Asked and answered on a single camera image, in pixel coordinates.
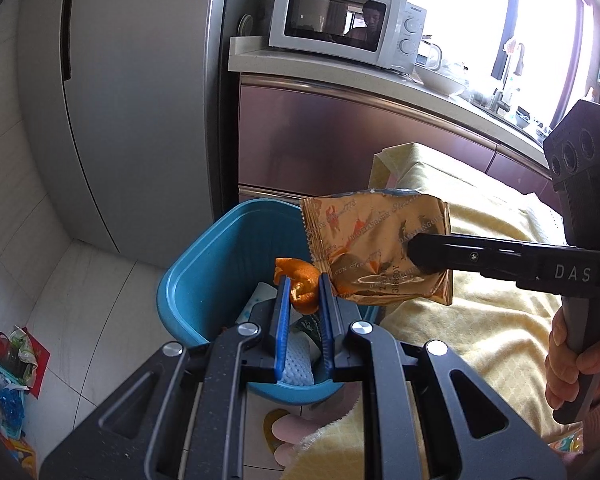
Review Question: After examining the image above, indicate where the white ceramic bowl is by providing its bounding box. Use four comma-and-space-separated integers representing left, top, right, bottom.
415, 66, 466, 96

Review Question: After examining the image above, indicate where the electric glass kettle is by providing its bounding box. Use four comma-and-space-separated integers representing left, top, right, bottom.
415, 35, 443, 72

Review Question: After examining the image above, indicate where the silver refrigerator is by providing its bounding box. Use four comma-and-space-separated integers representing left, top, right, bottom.
17, 0, 225, 266

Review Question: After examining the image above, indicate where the kitchen window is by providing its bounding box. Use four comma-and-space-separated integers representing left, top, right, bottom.
412, 0, 584, 127

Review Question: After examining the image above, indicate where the golden snack wrapper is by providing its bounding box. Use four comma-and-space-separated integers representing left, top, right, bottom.
300, 188, 453, 307

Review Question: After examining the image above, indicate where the white microwave oven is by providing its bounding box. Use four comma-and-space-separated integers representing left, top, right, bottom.
268, 0, 427, 75

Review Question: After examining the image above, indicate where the blue plastic trash bin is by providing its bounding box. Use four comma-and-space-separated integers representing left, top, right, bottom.
157, 198, 364, 412

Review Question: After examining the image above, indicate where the yellow quilted tablecloth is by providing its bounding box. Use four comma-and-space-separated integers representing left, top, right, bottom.
283, 143, 581, 479

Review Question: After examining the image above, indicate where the orange peel piece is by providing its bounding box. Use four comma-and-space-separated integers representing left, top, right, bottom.
274, 258, 321, 315

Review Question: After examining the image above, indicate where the person's right hand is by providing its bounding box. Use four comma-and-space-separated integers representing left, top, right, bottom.
545, 308, 600, 410

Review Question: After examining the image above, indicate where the teal basket of clutter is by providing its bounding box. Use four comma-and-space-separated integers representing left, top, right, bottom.
0, 325, 50, 465

